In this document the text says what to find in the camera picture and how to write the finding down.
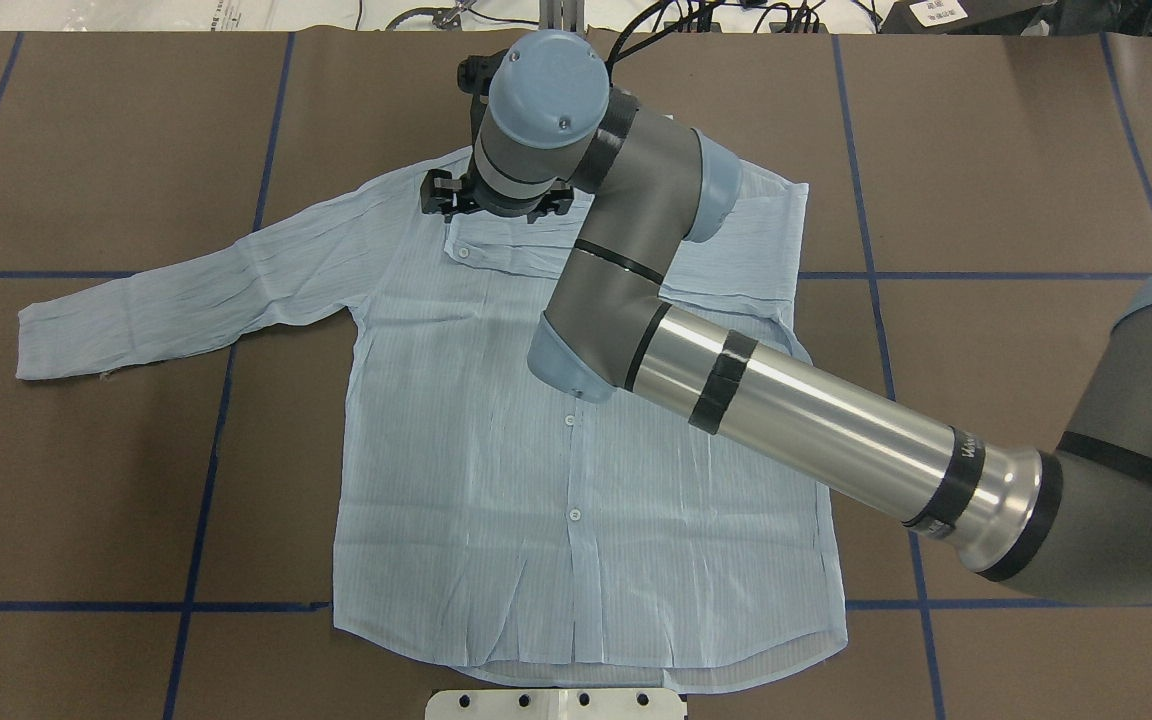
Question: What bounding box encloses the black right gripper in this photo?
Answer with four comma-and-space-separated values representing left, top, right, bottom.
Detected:
420, 170, 575, 223

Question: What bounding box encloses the light blue button shirt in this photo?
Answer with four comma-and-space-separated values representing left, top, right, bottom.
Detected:
15, 149, 849, 694

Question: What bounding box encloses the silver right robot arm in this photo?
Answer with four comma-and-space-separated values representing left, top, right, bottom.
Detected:
420, 29, 1152, 605

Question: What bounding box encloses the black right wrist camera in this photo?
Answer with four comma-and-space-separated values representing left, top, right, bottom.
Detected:
456, 50, 507, 103

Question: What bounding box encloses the grey aluminium frame post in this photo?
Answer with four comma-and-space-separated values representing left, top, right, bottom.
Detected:
538, 0, 588, 35

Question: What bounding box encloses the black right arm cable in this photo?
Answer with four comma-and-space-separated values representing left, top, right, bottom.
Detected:
604, 0, 827, 71

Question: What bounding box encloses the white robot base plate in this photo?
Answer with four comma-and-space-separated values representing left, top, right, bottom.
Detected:
424, 688, 689, 719

